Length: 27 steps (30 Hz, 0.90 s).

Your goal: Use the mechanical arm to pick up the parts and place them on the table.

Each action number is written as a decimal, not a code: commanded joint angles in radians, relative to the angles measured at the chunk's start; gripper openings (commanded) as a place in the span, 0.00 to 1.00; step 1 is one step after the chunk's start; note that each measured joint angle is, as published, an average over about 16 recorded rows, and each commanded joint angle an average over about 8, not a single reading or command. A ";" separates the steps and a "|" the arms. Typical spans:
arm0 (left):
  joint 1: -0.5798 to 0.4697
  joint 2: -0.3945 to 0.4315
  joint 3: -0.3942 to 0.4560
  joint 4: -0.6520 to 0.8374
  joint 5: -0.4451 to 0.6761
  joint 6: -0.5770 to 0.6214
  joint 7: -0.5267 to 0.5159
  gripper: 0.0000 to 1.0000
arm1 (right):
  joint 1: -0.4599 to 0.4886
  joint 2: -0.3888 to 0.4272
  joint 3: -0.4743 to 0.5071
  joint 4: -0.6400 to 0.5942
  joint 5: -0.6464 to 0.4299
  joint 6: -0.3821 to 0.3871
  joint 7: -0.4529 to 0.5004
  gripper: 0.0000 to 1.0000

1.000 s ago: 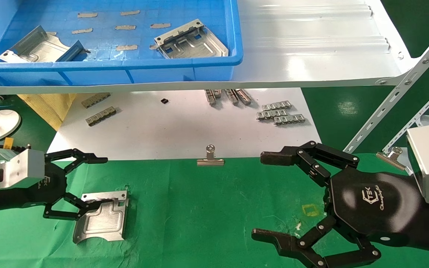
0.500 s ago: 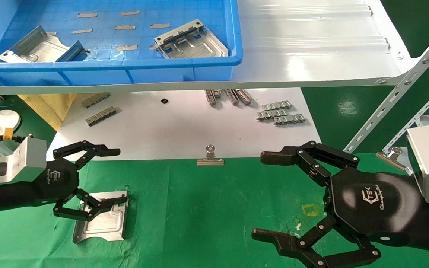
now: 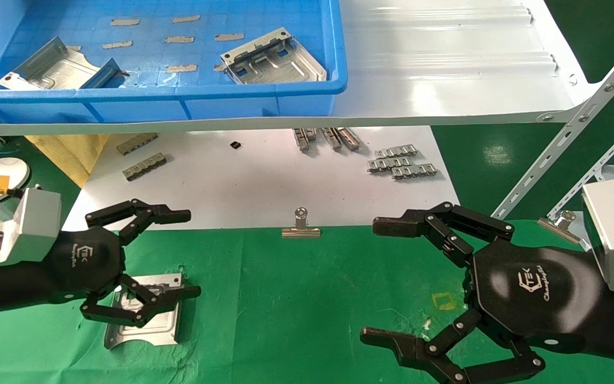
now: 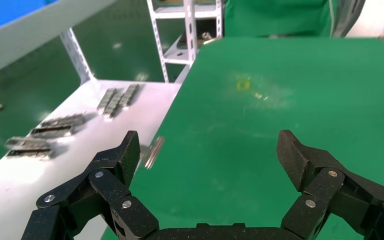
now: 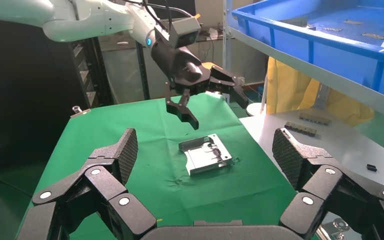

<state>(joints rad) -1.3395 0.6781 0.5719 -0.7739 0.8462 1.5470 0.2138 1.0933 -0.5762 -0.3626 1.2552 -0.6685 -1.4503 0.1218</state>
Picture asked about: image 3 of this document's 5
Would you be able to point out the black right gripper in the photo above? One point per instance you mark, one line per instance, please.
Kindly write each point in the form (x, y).
(531, 293)

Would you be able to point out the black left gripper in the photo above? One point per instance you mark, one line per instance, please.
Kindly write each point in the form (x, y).
(86, 264)

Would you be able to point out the stamped sheet metal part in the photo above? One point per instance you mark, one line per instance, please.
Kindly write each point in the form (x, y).
(152, 332)
(56, 69)
(280, 61)

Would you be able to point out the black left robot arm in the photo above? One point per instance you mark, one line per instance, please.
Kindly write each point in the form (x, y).
(8, 285)

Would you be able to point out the green cloth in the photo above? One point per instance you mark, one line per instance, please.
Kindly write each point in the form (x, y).
(296, 304)

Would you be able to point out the white board sheet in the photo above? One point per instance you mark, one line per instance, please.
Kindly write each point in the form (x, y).
(259, 186)

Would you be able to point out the silver binder clip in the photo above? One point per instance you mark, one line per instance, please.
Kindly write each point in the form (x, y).
(300, 231)
(560, 226)

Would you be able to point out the yellow woven bag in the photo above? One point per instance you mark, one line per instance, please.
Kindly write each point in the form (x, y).
(67, 154)

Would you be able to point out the blue plastic bin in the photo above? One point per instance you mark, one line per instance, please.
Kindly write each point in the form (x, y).
(259, 101)

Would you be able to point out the grey tape piece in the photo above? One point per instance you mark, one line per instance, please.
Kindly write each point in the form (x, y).
(124, 22)
(229, 37)
(179, 39)
(116, 45)
(185, 18)
(180, 68)

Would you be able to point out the white metal shelf panel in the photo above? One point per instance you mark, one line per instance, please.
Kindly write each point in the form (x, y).
(445, 80)

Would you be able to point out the white slotted angle bar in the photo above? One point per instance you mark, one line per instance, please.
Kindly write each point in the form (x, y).
(579, 118)
(605, 162)

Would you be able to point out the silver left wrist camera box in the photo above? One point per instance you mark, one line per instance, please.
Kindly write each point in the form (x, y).
(38, 224)

